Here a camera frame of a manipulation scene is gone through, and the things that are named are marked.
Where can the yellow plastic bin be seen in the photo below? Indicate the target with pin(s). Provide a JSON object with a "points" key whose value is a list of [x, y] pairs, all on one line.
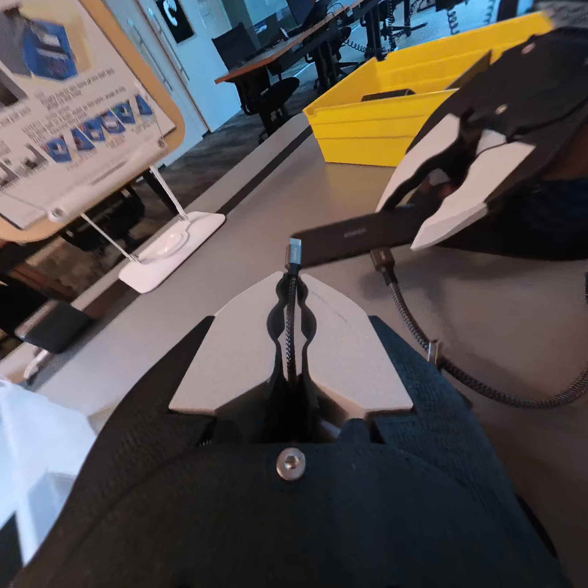
{"points": [[367, 128]]}

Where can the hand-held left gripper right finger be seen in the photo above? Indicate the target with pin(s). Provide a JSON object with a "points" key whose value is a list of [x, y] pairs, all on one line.
{"points": [[349, 358]]}

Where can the white sign stand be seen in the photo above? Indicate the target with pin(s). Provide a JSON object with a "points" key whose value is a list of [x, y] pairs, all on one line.
{"points": [[179, 239]]}

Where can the black usb hub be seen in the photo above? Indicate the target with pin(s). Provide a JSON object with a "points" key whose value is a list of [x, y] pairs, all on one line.
{"points": [[349, 236]]}

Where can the printed instruction sign board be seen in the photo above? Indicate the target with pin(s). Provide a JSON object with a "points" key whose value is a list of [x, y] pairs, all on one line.
{"points": [[69, 92]]}

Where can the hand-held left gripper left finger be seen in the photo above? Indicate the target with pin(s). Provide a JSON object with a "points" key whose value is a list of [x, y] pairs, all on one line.
{"points": [[229, 349]]}

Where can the long wooden desk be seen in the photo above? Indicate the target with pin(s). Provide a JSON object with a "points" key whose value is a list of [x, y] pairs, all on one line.
{"points": [[294, 43]]}

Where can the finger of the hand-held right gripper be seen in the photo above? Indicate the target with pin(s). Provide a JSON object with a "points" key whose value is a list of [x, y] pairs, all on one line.
{"points": [[482, 183], [420, 151]]}

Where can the black wall sign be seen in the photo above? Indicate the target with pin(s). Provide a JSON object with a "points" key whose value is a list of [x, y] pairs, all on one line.
{"points": [[174, 18]]}

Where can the white plastic sheet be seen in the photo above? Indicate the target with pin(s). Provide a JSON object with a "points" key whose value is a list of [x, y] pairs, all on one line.
{"points": [[36, 450]]}

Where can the black office chair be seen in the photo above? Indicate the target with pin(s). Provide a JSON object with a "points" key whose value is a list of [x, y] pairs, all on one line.
{"points": [[275, 96]]}

